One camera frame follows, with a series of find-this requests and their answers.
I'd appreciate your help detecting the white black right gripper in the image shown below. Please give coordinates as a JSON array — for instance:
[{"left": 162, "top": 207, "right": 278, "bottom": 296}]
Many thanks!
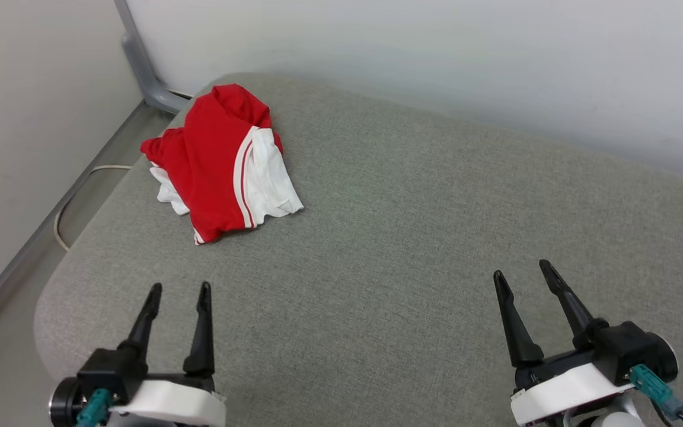
[{"left": 494, "top": 259, "right": 678, "bottom": 426}]

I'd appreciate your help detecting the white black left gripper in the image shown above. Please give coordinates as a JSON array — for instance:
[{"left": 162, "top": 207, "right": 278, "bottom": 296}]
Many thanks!
[{"left": 49, "top": 281, "right": 226, "bottom": 427}]

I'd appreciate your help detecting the red and white sports shirt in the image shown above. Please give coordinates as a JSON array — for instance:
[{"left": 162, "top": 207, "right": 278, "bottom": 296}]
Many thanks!
[{"left": 140, "top": 84, "right": 305, "bottom": 246}]

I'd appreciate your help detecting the grey fabric sofa cushion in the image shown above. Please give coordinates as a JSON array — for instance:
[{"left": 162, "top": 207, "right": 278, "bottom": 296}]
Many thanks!
[{"left": 33, "top": 72, "right": 683, "bottom": 427}]

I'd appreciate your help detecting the teal plug left camera cable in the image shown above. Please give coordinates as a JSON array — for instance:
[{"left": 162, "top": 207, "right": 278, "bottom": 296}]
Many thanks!
[{"left": 76, "top": 388, "right": 112, "bottom": 427}]

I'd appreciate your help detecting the teal plug camera cable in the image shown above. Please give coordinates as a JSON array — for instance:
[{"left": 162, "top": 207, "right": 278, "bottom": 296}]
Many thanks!
[
  {"left": 629, "top": 364, "right": 683, "bottom": 427},
  {"left": 76, "top": 388, "right": 112, "bottom": 427}
]

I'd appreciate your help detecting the teal plug right camera cable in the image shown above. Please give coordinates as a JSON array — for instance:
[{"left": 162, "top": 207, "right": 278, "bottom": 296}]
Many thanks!
[{"left": 629, "top": 364, "right": 683, "bottom": 427}]

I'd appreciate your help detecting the grey wall baseboard strip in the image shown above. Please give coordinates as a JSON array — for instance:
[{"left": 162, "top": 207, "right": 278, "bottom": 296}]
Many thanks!
[{"left": 0, "top": 100, "right": 167, "bottom": 356}]

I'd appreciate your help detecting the thin white floor cable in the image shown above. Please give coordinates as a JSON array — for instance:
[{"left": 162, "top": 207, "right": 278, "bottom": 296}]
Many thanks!
[{"left": 54, "top": 164, "right": 133, "bottom": 251}]

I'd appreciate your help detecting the grey metal frame pipe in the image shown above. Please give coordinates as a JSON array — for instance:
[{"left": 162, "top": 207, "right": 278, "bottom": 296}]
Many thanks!
[{"left": 113, "top": 0, "right": 191, "bottom": 114}]

